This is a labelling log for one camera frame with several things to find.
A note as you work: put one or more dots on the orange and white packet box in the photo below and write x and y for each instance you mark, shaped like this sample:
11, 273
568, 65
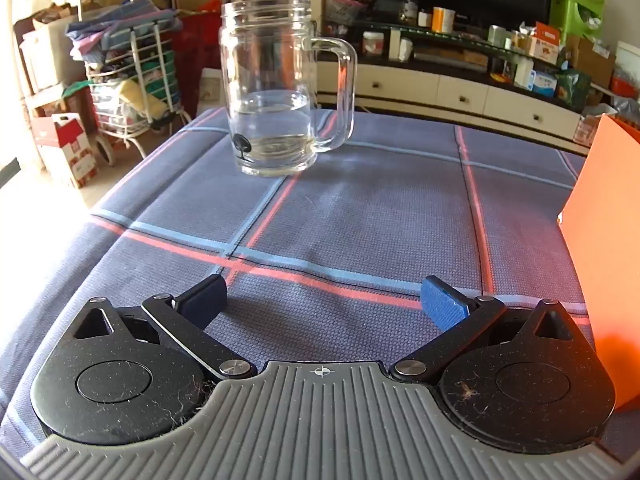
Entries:
545, 45

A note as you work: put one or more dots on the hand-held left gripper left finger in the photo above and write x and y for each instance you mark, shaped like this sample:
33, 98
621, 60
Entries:
202, 302

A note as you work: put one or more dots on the white and black TV stand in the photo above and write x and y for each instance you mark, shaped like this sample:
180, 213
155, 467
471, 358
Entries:
450, 92

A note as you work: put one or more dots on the red and white cardboard box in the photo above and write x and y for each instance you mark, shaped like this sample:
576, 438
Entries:
67, 150

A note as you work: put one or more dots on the green printed bag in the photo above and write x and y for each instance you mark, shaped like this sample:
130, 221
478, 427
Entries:
574, 89

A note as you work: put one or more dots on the orange and white canister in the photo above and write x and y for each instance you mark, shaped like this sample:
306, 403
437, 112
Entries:
442, 20

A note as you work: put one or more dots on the orange cardboard box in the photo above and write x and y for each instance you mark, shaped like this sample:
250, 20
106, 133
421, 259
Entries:
610, 260

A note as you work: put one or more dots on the brown cardboard box stack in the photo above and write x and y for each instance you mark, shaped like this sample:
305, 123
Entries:
45, 50

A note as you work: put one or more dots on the glass bottle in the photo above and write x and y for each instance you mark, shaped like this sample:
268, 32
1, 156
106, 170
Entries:
410, 10

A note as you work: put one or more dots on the pink woven basket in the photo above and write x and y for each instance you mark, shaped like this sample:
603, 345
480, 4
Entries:
342, 10

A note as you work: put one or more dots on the blue and white carton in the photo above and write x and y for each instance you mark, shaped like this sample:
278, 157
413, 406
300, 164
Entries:
545, 84

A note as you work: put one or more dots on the red shopping bag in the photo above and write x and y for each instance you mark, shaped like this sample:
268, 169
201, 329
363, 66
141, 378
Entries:
197, 50

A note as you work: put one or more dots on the plaid blue tablecloth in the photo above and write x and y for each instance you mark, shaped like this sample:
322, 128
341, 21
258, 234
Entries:
350, 210

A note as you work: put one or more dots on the green plastic rack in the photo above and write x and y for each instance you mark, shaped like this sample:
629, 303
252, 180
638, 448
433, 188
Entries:
575, 5

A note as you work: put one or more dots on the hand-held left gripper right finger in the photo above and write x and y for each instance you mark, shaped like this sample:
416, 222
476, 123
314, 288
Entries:
442, 302

